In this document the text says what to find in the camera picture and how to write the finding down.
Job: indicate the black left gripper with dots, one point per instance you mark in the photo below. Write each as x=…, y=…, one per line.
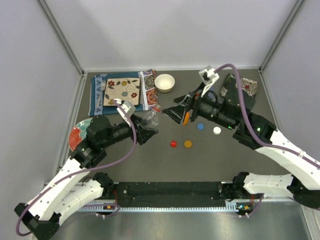
x=143, y=134

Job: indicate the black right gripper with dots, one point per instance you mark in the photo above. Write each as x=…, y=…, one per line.
x=176, y=113

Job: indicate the orange juice bottle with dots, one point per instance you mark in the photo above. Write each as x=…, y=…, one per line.
x=186, y=118

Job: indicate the small red cap bottle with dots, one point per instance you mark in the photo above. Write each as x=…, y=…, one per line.
x=151, y=119

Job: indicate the blue bottle cap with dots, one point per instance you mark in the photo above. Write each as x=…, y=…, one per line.
x=200, y=126

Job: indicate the red bottle cap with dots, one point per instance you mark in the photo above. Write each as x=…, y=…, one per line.
x=173, y=144

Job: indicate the orange bottle cap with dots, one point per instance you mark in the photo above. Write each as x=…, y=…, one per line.
x=188, y=143

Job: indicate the white bottle cap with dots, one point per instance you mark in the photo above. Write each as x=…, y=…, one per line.
x=217, y=130

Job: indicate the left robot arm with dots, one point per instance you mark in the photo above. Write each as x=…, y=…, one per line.
x=80, y=180

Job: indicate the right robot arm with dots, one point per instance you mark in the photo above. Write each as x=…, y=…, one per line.
x=302, y=183

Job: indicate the cream ceramic bowl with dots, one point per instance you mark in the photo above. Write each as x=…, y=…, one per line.
x=164, y=83

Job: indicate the blue patterned placemat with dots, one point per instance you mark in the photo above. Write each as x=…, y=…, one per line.
x=148, y=97

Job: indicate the cream floral square plate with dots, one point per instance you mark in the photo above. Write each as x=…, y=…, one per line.
x=125, y=88

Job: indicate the dark floral square plate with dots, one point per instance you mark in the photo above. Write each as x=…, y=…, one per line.
x=229, y=90

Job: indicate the silver fork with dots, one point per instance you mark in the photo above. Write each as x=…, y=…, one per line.
x=102, y=88

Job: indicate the red teal round plate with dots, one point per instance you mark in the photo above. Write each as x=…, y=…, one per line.
x=78, y=133

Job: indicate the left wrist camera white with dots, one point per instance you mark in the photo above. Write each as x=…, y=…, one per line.
x=127, y=106

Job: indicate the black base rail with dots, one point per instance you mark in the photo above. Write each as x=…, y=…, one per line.
x=199, y=194

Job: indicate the grey cable duct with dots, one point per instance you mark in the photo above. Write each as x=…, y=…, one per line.
x=106, y=208

